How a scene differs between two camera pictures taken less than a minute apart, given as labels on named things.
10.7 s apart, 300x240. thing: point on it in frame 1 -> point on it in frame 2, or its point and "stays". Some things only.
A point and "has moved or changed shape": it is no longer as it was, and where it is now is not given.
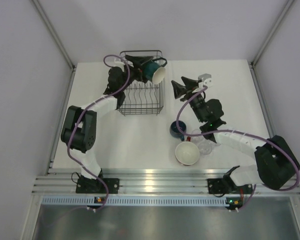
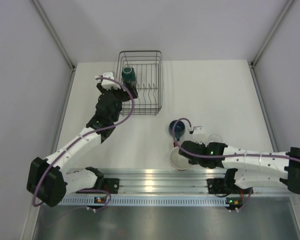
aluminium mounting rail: (63, 181) stays
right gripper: (179, 89) -> (193, 162)
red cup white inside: (187, 153) has moved or changed shape
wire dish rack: (142, 97) stays
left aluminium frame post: (52, 30) stays
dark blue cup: (175, 131) stays
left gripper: (137, 62) -> (126, 95)
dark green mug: (152, 70) has moved or changed shape
